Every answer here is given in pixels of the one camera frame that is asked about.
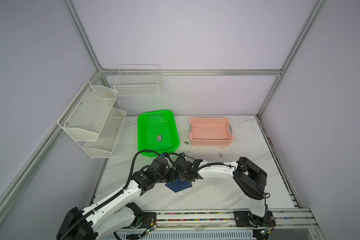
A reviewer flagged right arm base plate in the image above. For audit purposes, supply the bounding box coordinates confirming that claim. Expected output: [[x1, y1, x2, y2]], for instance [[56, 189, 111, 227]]
[[234, 210, 276, 228]]

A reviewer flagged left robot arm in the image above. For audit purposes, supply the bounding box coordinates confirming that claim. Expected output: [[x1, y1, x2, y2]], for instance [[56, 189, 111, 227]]
[[56, 153, 177, 240]]

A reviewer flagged pink plastic basket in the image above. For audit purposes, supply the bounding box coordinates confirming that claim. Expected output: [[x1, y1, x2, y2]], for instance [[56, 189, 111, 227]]
[[190, 118, 234, 147]]

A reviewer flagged aluminium mounting rail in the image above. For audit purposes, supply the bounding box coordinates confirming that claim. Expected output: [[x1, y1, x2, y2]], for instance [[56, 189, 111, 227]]
[[114, 209, 319, 232]]

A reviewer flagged dark blue paper napkin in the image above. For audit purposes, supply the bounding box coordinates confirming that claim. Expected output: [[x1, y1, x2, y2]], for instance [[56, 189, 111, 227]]
[[165, 177, 192, 193]]

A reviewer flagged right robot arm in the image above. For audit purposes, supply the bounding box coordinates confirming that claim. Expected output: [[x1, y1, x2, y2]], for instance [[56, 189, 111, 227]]
[[166, 155, 268, 221]]

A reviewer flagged white mesh shelf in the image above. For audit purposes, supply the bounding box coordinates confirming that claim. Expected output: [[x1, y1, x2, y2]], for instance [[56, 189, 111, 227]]
[[57, 85, 118, 142], [84, 108, 127, 159]]

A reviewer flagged green plastic basket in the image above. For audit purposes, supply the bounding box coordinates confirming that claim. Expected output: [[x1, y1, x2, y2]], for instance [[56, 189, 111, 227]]
[[137, 110, 180, 154]]

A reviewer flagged white wire wall basket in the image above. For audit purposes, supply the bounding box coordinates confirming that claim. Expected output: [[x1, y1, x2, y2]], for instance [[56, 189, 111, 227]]
[[113, 65, 162, 97]]

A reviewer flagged white mesh lower shelf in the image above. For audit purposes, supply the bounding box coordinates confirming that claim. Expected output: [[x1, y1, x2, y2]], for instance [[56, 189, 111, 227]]
[[84, 108, 127, 159]]

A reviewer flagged white mesh upper shelf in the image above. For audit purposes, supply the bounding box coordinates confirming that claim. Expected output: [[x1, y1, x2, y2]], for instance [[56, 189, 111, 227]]
[[57, 85, 118, 142]]

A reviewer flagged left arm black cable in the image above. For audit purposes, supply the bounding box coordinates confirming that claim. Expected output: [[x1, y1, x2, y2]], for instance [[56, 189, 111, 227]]
[[56, 149, 163, 240]]

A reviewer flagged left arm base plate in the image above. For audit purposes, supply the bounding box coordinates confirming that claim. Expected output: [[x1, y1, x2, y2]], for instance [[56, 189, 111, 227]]
[[130, 212, 157, 229]]

